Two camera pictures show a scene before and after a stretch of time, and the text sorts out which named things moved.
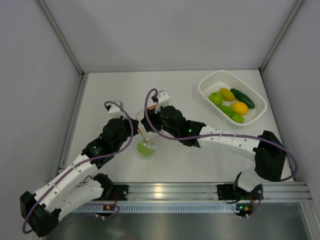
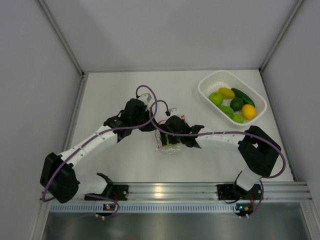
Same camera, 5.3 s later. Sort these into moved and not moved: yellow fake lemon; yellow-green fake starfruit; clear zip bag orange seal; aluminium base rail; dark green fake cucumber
Moved: clear zip bag orange seal; yellow fake lemon
Not moved: dark green fake cucumber; yellow-green fake starfruit; aluminium base rail
